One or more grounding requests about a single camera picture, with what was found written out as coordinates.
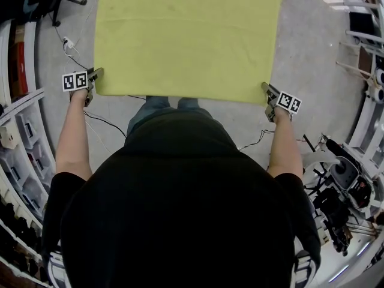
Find person's right forearm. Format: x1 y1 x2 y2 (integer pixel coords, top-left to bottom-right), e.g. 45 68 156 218
266 112 304 179

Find person's black shirt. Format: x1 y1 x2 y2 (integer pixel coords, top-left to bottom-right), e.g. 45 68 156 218
41 105 322 288

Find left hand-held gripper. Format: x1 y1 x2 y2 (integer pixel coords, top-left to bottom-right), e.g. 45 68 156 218
62 67 105 107

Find white side table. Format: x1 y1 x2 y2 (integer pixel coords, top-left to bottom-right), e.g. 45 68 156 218
335 1 384 80

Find red cardboard box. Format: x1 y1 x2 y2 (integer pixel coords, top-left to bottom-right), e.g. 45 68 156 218
8 42 29 98

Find long white shelf rack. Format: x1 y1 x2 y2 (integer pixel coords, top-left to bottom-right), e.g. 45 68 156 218
344 94 384 167

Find thin black cable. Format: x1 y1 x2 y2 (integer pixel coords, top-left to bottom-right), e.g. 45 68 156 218
83 109 128 139
238 129 275 152

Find white shelving unit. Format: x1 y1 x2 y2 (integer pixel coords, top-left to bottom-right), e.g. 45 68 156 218
0 19 58 288

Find person's blue jeans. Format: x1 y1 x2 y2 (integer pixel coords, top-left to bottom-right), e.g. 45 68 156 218
127 95 200 137

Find green tablecloth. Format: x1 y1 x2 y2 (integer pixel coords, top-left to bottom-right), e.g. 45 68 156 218
93 0 284 107

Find person's left forearm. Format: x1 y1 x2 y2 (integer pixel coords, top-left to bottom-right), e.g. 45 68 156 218
55 88 94 181

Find grey domed device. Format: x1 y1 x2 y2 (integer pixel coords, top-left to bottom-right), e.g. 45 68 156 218
329 156 359 189

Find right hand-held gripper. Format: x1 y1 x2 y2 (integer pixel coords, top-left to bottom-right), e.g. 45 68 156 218
261 82 302 122

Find row of black caps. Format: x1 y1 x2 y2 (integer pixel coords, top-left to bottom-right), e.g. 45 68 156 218
0 202 43 284

